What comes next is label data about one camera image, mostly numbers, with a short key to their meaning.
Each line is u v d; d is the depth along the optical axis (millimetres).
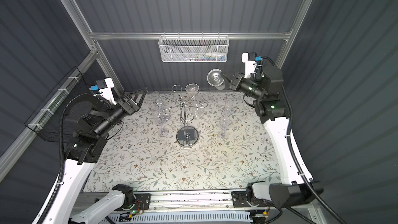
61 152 413
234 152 892
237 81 525
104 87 490
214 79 619
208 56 912
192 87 783
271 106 462
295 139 427
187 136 940
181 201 753
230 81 595
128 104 501
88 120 413
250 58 527
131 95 494
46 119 622
